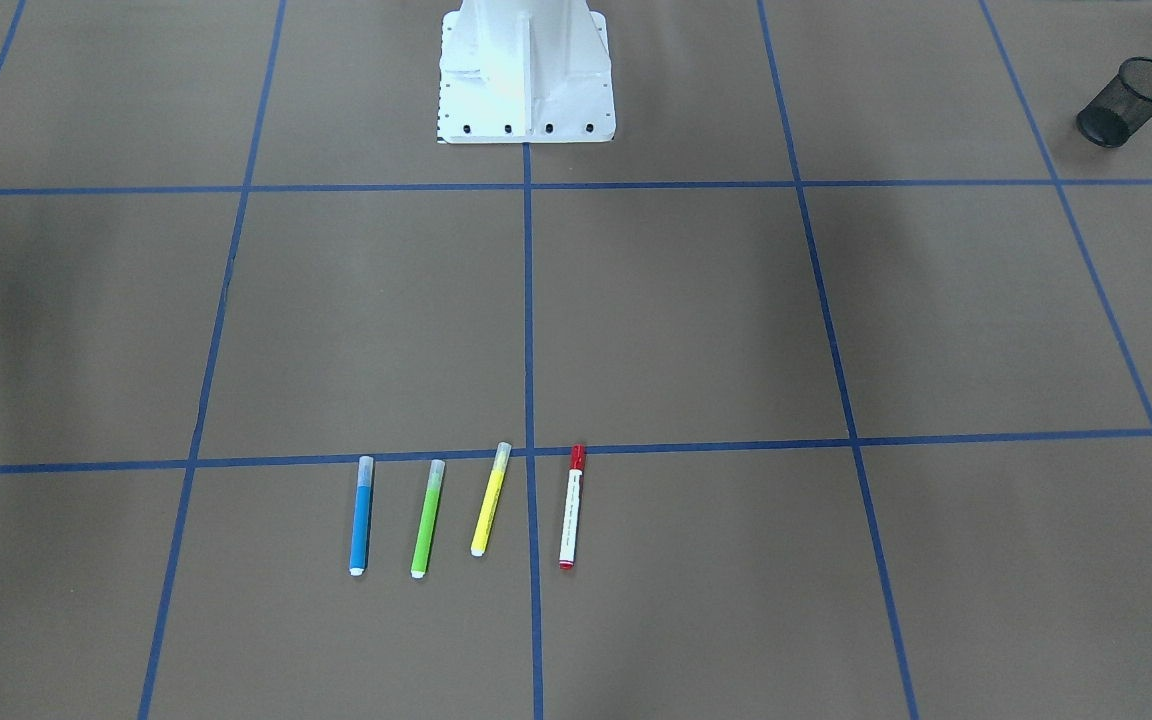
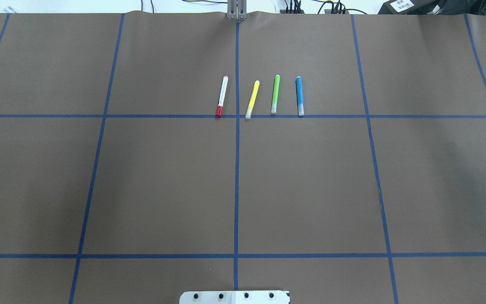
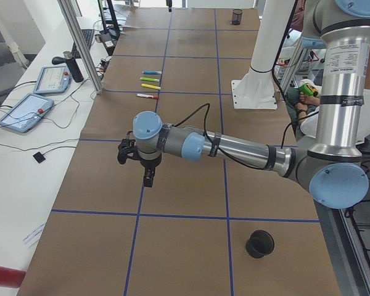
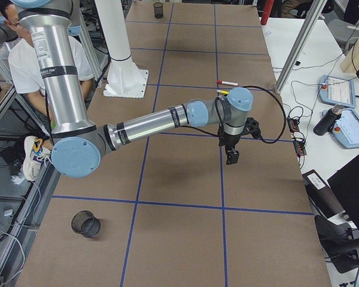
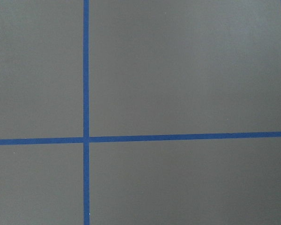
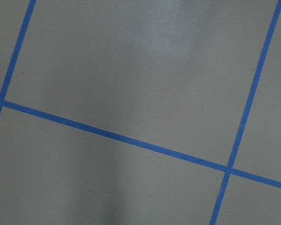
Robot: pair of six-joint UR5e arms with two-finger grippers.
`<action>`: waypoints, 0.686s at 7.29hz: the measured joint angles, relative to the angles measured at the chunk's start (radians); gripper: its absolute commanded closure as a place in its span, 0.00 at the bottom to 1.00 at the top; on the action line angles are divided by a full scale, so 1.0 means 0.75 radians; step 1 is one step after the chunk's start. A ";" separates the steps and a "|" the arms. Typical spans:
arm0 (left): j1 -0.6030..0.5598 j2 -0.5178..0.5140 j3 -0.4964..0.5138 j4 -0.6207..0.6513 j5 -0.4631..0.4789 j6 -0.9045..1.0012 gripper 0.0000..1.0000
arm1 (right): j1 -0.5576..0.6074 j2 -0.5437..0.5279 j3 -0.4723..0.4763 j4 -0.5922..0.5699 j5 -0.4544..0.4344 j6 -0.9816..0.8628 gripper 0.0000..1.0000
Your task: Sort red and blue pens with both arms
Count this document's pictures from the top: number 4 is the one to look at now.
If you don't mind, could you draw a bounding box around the seated person white shirt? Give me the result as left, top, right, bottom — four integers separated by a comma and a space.
0, 0, 94, 182

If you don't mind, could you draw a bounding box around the yellow marker pen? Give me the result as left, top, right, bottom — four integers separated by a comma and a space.
217, 89, 229, 95

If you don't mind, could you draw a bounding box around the black white label box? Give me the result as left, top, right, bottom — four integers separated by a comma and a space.
302, 169, 345, 218

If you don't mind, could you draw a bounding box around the black monitor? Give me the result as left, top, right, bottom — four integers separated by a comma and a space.
328, 155, 359, 228

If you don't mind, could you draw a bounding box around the upper blue teach pendant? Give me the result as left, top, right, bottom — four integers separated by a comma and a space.
318, 75, 356, 108

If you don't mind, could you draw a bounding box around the black water bottle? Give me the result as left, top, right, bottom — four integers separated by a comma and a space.
313, 105, 345, 136

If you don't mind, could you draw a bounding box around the blue teach pendant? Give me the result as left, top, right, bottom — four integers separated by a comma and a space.
328, 108, 359, 149
318, 75, 356, 108

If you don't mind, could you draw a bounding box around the lower blue teach pendant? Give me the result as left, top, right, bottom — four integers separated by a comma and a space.
328, 108, 359, 149

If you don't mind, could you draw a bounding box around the brown paper table mat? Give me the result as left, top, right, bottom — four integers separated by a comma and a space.
16, 1, 330, 286

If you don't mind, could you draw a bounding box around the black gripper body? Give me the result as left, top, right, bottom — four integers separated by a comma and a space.
218, 117, 261, 155

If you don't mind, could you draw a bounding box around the red cylinder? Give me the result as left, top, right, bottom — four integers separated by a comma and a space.
260, 0, 274, 26

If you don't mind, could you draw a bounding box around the aluminium frame post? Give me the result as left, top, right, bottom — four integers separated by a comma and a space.
274, 0, 325, 94

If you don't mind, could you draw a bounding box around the red white marker pen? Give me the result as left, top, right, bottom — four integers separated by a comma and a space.
217, 80, 239, 86

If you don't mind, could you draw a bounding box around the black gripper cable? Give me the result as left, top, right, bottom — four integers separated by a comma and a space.
179, 86, 289, 145

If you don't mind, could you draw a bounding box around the black mesh cup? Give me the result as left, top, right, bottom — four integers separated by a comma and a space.
153, 2, 164, 19
71, 210, 101, 238

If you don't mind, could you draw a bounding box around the far black mesh cup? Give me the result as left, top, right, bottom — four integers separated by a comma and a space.
153, 2, 164, 19

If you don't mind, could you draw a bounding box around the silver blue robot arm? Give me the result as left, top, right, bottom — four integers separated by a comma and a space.
14, 1, 260, 178

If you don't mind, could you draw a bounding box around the near black mesh cup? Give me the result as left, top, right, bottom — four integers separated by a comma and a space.
71, 210, 101, 238

